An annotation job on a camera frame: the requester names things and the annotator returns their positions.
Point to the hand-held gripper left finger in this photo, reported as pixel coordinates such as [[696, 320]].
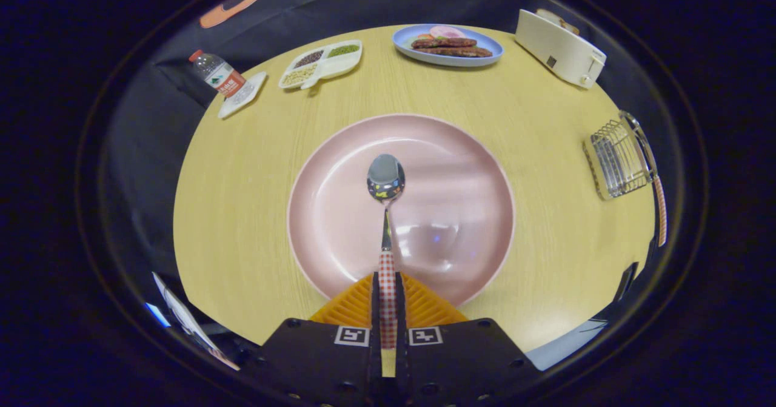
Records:
[[321, 358]]

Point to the blue plate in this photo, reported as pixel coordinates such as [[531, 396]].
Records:
[[492, 49]]

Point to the pink ham slice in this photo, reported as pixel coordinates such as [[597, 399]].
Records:
[[447, 31]]

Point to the toasted bread slice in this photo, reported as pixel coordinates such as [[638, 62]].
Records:
[[551, 16], [571, 28]]

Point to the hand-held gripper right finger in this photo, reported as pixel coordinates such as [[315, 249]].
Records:
[[467, 358]]

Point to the white toaster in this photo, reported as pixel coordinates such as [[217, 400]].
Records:
[[558, 46]]

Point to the white divided snack tray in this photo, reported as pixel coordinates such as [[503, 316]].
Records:
[[339, 66]]

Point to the brown meat patty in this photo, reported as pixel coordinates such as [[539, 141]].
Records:
[[442, 42], [454, 51]]

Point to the plastic water bottle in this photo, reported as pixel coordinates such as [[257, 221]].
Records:
[[221, 76]]

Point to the pink plate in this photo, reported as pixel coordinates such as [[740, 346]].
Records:
[[448, 182]]

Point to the white square coaster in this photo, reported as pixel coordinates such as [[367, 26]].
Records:
[[251, 91]]

